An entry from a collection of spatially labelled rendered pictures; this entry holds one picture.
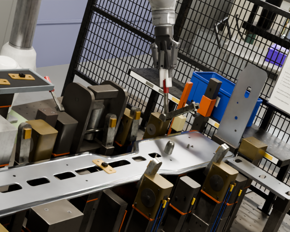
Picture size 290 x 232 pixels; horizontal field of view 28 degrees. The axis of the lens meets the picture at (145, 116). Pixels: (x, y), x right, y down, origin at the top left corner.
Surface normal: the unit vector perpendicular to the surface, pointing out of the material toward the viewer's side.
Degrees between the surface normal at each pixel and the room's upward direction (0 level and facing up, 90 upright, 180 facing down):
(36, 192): 0
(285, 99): 90
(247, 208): 0
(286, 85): 90
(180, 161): 0
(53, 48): 90
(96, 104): 90
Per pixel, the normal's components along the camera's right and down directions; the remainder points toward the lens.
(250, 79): -0.64, 0.09
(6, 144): 0.71, 0.46
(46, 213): 0.30, -0.88
